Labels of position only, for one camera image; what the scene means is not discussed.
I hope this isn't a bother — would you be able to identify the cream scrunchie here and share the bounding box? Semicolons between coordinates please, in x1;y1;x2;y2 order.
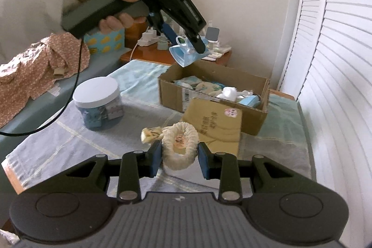
141;126;163;144

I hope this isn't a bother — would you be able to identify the blue patterned sachet pouch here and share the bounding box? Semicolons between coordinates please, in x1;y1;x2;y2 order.
173;76;202;89

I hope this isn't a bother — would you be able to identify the beige embroidered drawstring pouch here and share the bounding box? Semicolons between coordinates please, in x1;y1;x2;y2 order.
195;81;223;96

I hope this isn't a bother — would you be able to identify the person left forearm sleeve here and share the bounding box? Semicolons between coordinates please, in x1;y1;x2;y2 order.
1;0;79;64

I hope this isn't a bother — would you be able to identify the white phone stand device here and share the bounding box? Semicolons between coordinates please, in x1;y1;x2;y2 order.
205;26;220;49

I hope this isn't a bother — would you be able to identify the white power strip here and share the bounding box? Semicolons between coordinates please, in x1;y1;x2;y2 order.
137;28;159;46

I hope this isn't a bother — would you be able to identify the white remote control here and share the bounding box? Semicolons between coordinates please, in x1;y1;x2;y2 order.
203;45;231;62

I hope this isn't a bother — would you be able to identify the wooden nightstand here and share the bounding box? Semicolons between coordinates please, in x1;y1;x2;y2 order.
119;43;233;67

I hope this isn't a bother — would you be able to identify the gold tissue pack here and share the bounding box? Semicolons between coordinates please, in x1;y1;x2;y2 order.
182;98;242;156

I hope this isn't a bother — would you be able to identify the brown cardboard box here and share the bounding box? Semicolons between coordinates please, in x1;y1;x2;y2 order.
158;60;270;135

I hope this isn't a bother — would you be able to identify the grey blue checked blanket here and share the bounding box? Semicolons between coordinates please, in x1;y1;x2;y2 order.
1;60;315;192

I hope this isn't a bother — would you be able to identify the yellow snack bag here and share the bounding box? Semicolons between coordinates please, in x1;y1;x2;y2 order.
84;29;125;55

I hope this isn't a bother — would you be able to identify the clear jar white lid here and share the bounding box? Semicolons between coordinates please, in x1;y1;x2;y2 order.
73;76;124;131

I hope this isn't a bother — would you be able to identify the white louvered door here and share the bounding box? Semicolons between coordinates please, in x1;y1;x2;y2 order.
279;0;371;247

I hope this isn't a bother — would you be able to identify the brown floral cloth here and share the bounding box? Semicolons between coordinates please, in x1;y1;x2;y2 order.
1;33;90;126

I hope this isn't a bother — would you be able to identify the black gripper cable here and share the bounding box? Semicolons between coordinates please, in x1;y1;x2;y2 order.
0;38;83;137

